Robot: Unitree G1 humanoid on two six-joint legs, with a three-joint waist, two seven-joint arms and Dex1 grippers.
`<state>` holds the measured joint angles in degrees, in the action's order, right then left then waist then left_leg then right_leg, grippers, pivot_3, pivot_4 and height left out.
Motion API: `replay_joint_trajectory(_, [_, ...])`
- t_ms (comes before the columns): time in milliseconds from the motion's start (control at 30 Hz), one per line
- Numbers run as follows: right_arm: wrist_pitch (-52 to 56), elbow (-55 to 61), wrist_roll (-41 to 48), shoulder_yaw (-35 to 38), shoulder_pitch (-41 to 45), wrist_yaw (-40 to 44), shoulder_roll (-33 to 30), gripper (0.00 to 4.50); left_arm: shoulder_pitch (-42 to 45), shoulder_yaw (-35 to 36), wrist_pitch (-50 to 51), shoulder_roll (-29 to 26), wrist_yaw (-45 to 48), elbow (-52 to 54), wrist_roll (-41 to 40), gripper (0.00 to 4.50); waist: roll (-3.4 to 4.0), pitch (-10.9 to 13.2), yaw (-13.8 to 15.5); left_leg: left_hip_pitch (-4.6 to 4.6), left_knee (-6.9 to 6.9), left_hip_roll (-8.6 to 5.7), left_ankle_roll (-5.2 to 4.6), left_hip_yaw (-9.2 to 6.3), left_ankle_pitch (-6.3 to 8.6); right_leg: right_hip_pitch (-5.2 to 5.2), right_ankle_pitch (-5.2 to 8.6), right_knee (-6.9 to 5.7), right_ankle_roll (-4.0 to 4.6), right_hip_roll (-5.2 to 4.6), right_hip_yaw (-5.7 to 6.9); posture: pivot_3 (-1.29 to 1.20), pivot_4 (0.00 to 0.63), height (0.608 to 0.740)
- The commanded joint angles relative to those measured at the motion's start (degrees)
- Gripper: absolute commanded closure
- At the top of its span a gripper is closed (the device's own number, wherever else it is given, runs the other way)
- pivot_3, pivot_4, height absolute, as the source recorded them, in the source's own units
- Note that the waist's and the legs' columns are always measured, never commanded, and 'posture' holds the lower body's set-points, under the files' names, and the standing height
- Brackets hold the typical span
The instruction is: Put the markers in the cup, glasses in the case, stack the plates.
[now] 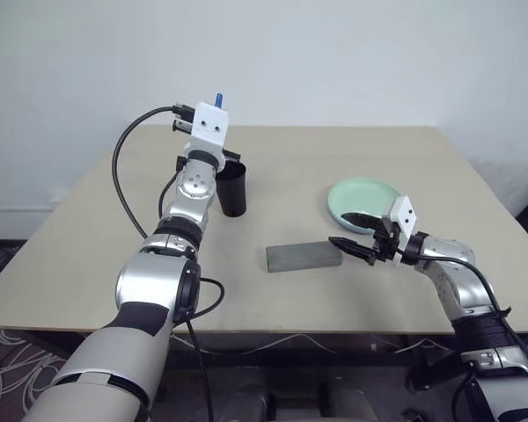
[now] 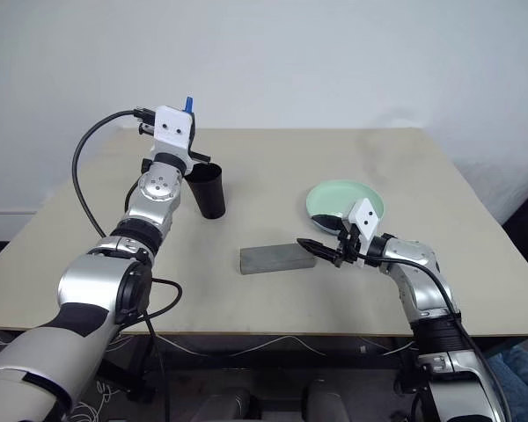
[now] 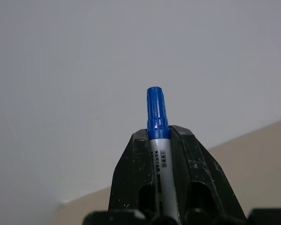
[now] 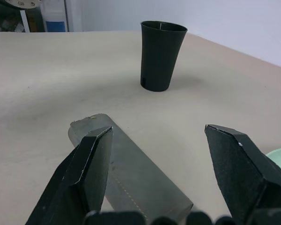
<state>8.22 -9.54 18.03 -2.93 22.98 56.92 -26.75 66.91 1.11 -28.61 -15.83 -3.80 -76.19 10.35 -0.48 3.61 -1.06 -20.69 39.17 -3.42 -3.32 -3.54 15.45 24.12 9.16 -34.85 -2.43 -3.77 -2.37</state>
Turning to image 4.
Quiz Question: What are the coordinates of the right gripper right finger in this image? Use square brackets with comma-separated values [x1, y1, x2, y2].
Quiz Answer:
[204, 124, 281, 225]

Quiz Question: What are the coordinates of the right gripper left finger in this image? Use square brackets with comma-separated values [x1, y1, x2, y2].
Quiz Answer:
[25, 126, 114, 225]

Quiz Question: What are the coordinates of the grey glasses case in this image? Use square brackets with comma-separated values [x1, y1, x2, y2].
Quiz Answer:
[67, 113, 194, 225]

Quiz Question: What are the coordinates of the black cup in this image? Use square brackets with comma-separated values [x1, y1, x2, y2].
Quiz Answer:
[140, 20, 188, 92]

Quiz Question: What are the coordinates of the white box with blue label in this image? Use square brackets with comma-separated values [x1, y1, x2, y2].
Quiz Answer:
[41, 0, 69, 32]

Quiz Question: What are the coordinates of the silver bolted metal disc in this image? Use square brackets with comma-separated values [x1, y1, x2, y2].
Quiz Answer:
[4, 0, 42, 10]

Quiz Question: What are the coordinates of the white frame post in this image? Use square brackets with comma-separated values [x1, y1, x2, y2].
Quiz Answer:
[19, 9, 30, 32]

